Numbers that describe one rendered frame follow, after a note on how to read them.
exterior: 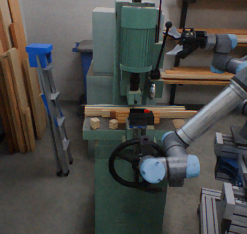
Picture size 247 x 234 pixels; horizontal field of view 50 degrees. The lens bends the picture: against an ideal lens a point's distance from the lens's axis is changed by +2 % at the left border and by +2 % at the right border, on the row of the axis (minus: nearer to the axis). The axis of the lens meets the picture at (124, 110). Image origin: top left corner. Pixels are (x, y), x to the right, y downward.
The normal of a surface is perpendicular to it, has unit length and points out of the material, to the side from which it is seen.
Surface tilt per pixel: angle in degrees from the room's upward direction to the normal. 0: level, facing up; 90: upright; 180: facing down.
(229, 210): 90
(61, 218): 0
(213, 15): 90
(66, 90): 90
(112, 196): 90
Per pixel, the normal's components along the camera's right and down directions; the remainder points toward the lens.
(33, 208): 0.04, -0.91
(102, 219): 0.06, 0.43
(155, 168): 0.00, -0.07
